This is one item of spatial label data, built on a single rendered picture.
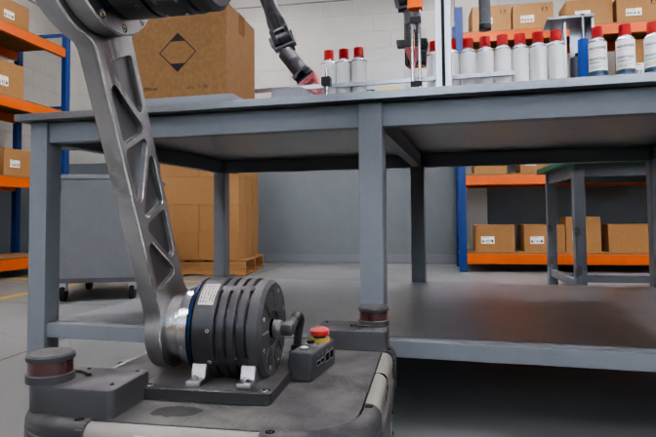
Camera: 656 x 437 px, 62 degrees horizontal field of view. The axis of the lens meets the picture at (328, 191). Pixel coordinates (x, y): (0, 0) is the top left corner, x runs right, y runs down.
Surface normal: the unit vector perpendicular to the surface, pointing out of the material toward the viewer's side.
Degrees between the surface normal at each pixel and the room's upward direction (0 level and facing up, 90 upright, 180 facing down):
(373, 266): 90
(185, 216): 90
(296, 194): 90
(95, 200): 93
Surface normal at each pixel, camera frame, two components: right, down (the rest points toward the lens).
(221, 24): -0.19, -0.04
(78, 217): 0.14, 0.01
